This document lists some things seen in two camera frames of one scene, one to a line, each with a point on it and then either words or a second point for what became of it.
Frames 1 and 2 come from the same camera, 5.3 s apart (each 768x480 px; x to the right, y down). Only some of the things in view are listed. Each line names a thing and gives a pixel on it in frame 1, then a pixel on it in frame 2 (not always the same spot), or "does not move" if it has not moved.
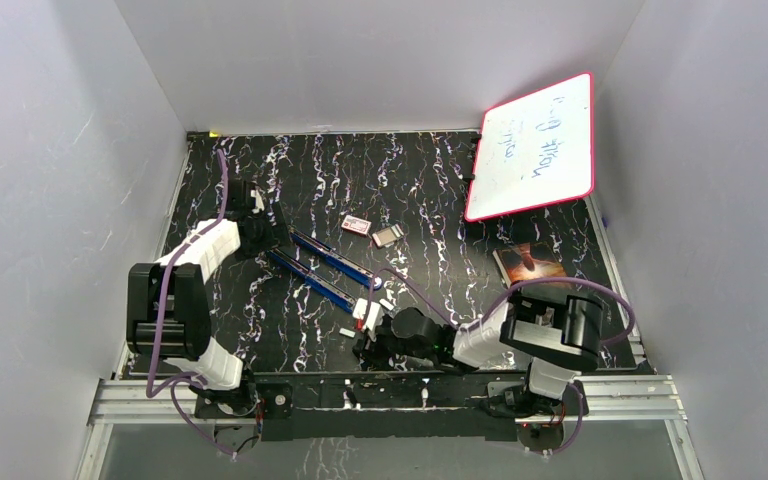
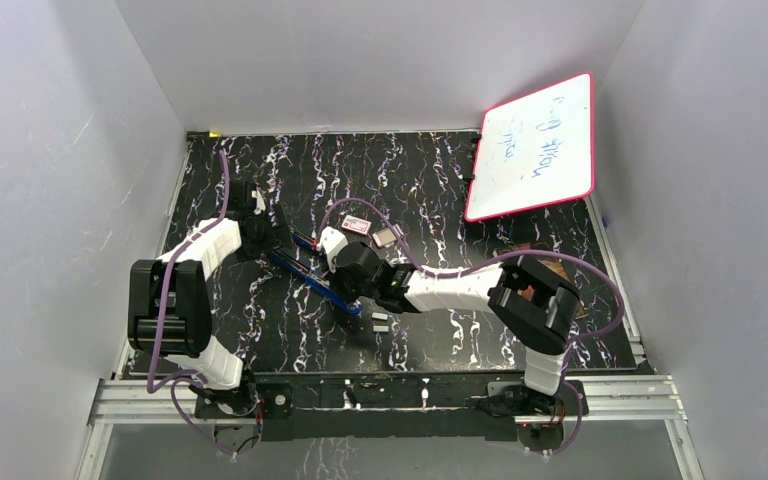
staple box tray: (388, 235) does not move
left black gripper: (276, 236) does not move
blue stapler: (326, 288) does not move
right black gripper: (374, 350) -> (337, 280)
